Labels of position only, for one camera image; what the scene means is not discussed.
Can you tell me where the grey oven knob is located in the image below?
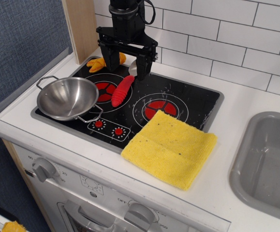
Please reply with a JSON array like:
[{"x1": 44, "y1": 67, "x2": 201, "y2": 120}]
[
  {"x1": 124, "y1": 203, "x2": 156, "y2": 232},
  {"x1": 32, "y1": 158, "x2": 57, "y2": 183}
]

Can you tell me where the black cable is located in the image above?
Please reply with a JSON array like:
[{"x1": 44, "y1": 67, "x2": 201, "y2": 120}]
[{"x1": 143, "y1": 0, "x2": 156, "y2": 26}]

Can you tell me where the grey right oven knob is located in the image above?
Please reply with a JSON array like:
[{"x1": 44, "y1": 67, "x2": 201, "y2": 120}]
[{"x1": 124, "y1": 203, "x2": 156, "y2": 232}]

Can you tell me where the yellow object bottom left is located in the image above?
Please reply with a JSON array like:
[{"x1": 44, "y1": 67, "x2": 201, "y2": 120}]
[{"x1": 1, "y1": 221, "x2": 27, "y2": 232}]

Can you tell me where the black toy stove top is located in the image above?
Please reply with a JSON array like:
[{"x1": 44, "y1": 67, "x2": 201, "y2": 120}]
[{"x1": 31, "y1": 64, "x2": 224, "y2": 153}]

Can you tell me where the yellow plush toy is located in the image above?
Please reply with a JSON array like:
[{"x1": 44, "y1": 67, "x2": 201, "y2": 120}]
[{"x1": 86, "y1": 52, "x2": 126, "y2": 73}]

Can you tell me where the wooden side post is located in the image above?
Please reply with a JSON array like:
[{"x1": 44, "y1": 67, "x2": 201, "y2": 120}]
[{"x1": 62, "y1": 0, "x2": 98, "y2": 64}]

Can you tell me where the grey sink basin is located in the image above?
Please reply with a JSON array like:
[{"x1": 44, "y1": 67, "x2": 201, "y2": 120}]
[{"x1": 230, "y1": 112, "x2": 280, "y2": 219}]

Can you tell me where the yellow cloth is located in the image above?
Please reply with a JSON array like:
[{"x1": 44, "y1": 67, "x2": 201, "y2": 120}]
[{"x1": 121, "y1": 110, "x2": 218, "y2": 190}]

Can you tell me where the red stove knob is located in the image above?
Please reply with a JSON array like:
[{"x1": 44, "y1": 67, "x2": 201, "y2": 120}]
[
  {"x1": 114, "y1": 128, "x2": 124, "y2": 136},
  {"x1": 94, "y1": 120, "x2": 103, "y2": 129}
]

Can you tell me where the steel bowl with handles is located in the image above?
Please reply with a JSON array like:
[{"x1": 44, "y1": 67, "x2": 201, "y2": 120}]
[{"x1": 36, "y1": 76, "x2": 103, "y2": 123}]

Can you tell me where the white oven door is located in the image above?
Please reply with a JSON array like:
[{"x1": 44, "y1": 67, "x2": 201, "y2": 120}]
[{"x1": 57, "y1": 199, "x2": 169, "y2": 232}]

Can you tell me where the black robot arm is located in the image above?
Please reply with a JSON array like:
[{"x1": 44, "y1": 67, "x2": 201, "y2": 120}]
[{"x1": 96, "y1": 0, "x2": 158, "y2": 80}]

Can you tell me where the grey left oven knob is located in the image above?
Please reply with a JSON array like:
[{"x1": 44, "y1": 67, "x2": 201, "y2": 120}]
[{"x1": 32, "y1": 158, "x2": 57, "y2": 183}]

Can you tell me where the red left stove knob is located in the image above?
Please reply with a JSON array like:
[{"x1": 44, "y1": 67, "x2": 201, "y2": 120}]
[{"x1": 94, "y1": 120, "x2": 103, "y2": 129}]

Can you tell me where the red right stove knob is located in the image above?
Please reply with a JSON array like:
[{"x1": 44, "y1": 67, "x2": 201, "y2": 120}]
[{"x1": 114, "y1": 128, "x2": 124, "y2": 136}]

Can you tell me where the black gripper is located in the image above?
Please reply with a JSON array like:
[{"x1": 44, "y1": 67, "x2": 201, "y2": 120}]
[{"x1": 96, "y1": 9, "x2": 158, "y2": 81}]

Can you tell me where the red handled spoon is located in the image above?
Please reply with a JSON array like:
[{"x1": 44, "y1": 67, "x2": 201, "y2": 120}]
[{"x1": 111, "y1": 61, "x2": 137, "y2": 107}]

